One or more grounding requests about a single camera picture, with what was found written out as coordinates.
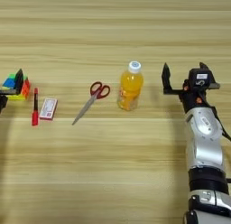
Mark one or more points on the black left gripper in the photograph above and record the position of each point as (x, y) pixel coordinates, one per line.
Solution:
(3, 99)

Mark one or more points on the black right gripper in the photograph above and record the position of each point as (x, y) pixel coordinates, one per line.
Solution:
(194, 98)

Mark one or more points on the red black marker pen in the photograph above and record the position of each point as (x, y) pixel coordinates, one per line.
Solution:
(35, 111)

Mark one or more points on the orange juice bottle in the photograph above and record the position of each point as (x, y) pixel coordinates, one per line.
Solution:
(130, 89)

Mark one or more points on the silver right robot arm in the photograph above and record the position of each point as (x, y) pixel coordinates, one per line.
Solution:
(204, 140)

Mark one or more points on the colourful puzzle cube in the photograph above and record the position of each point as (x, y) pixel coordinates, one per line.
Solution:
(25, 89)

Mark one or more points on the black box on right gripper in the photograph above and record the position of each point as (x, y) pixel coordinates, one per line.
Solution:
(201, 77)

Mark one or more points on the red white card box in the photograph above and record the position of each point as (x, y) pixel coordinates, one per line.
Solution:
(48, 108)

